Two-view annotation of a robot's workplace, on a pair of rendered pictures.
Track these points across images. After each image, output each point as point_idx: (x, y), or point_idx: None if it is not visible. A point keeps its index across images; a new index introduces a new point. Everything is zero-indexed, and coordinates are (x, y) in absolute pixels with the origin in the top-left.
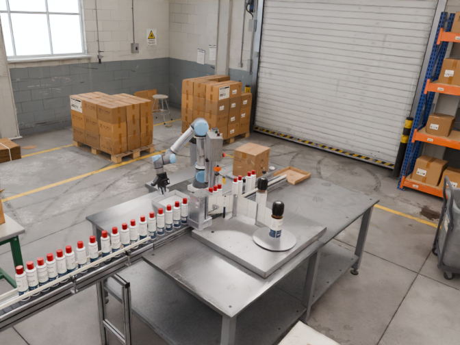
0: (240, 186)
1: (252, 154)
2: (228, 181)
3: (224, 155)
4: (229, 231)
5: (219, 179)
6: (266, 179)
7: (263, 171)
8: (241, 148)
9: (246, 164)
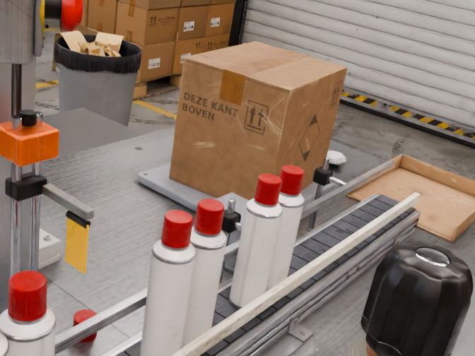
0: (209, 275)
1: (274, 83)
2: (148, 212)
3: (68, 9)
4: None
5: (103, 198)
6: (465, 267)
7: (324, 173)
8: (218, 55)
9: (237, 133)
